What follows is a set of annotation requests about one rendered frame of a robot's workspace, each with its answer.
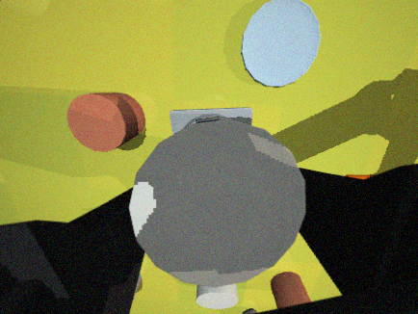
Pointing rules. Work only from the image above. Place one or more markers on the white cylinder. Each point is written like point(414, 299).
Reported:
point(218, 297)

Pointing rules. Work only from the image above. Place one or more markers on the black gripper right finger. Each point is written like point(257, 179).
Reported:
point(353, 225)

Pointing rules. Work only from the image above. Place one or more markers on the light blue round dish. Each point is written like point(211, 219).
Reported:
point(281, 42)

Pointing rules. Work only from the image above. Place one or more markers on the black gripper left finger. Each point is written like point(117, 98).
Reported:
point(90, 265)

